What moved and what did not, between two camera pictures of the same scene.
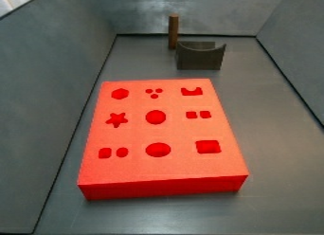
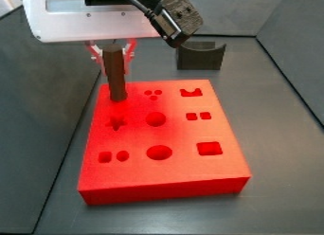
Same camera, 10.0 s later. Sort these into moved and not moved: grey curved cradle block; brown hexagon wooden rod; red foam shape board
Moved: brown hexagon wooden rod
Not moved: red foam shape board; grey curved cradle block
